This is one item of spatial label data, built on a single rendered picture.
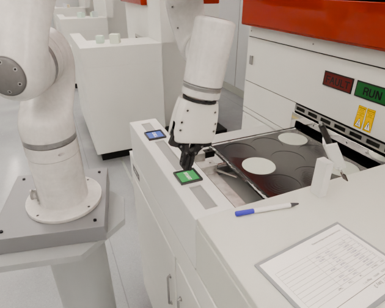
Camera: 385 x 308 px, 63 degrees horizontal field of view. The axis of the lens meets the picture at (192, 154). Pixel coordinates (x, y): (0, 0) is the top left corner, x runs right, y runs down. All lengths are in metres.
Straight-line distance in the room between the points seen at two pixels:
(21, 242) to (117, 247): 1.19
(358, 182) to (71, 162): 0.68
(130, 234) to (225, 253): 1.52
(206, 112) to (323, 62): 0.59
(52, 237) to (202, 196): 0.37
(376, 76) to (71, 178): 0.87
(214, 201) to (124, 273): 1.22
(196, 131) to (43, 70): 0.32
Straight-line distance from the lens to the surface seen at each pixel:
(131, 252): 1.94
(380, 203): 0.78
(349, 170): 1.01
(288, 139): 1.14
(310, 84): 1.21
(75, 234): 0.82
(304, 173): 0.95
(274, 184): 0.88
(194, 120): 0.67
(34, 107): 0.77
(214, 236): 0.60
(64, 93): 0.78
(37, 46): 0.65
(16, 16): 0.66
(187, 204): 0.68
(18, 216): 0.90
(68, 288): 1.03
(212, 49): 0.63
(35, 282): 1.95
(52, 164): 0.78
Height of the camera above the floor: 1.37
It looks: 29 degrees down
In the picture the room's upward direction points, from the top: straight up
